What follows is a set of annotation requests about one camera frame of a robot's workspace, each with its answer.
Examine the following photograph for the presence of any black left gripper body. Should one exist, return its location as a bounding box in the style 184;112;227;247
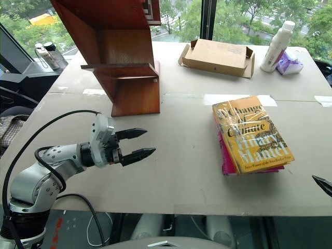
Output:
103;133;125;165

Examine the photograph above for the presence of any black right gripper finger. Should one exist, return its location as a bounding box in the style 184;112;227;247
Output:
311;174;332;198

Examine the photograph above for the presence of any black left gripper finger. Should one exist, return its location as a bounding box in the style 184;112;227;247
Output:
121;147;157;168
115;128;149;143

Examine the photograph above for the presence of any brown wooden bookshelf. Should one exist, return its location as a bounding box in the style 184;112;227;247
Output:
50;0;162;118

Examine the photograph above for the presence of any yellow hardcover book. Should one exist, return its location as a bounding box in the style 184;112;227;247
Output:
212;95;296;175

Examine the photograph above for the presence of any grey robot torso top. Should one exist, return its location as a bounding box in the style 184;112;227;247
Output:
101;235;234;249

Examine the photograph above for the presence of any pink book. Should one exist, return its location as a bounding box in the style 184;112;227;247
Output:
213;114;285;177

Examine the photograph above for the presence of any white rounded robot leg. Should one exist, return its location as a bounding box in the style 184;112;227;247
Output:
205;215;237;247
129;213;164;241

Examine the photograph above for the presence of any black office chair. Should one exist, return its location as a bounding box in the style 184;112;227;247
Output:
0;86;40;156

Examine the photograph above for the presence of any plaid cloth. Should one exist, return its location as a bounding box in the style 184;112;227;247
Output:
0;115;30;149

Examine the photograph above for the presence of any clear bottle with black cap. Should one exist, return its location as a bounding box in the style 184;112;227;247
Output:
43;41;69;71

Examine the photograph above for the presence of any black side desk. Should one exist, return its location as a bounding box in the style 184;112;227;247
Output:
0;61;69;110

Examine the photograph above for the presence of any flat cardboard box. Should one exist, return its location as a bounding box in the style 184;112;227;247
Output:
177;38;256;79

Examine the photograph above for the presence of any long white tape strip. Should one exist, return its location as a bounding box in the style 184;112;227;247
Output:
203;93;278;107

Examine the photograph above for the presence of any purple wet wipes pack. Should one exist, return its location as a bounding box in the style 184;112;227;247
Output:
275;50;305;76

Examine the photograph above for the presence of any dark monitor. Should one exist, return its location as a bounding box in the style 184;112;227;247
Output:
0;22;35;75

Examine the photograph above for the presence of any yellow vehicle outside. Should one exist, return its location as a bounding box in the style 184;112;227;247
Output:
28;13;59;26

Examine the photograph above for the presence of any white plastic bottle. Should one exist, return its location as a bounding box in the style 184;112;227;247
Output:
259;20;296;73

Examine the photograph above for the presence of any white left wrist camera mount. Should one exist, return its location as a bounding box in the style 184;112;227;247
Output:
88;113;116;167

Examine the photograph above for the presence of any thin white cable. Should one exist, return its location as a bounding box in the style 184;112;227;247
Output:
86;212;114;247

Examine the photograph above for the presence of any small white bottle with strap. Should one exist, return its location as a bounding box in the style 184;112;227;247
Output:
34;43;53;69

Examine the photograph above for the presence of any black window frame post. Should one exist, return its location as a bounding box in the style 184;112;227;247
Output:
200;0;214;41

